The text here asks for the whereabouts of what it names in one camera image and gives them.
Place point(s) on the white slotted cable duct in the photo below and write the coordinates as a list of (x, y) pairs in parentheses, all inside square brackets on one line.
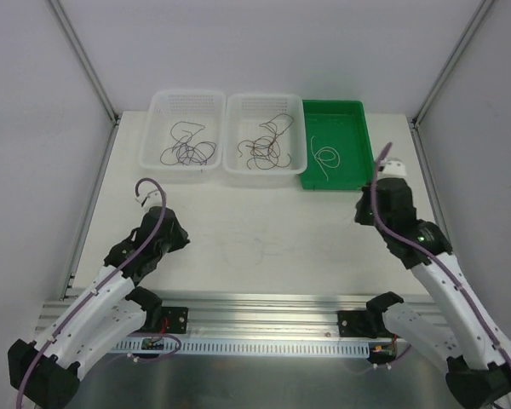
[(244, 347)]

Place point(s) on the green plastic tray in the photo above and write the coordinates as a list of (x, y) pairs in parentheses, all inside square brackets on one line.
[(339, 154)]

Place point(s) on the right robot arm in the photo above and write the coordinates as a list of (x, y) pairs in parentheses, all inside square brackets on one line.
[(473, 353)]

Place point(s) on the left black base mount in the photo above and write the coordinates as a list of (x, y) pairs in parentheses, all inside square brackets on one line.
[(174, 320)]

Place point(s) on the middle white mesh basket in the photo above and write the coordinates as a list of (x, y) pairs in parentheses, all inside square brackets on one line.
[(265, 141)]

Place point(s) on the right aluminium frame post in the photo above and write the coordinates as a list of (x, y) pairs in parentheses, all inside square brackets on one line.
[(467, 36)]

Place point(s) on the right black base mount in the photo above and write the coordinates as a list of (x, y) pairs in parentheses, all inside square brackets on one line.
[(354, 323)]

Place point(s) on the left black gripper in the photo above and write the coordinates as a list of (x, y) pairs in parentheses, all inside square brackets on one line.
[(175, 234)]

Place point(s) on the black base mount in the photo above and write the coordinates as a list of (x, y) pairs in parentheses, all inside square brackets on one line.
[(354, 323), (174, 320)]

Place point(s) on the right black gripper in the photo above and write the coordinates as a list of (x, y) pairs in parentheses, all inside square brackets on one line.
[(363, 209)]

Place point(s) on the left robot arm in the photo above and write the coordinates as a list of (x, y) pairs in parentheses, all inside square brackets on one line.
[(49, 369)]

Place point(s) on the left aluminium frame post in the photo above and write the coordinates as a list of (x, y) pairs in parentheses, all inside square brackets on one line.
[(67, 28)]

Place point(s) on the white mesh basket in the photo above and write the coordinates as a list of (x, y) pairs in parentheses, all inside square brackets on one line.
[(265, 141), (182, 137)]

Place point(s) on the aluminium frame post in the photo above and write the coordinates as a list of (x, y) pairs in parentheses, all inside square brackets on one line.
[(467, 36), (67, 28)]

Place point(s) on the left white mesh basket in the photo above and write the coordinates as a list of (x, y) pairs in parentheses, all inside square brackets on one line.
[(182, 137)]

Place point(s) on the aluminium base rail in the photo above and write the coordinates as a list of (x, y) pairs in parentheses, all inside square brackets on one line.
[(262, 316)]

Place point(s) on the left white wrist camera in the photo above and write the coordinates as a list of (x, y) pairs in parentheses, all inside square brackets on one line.
[(151, 199)]

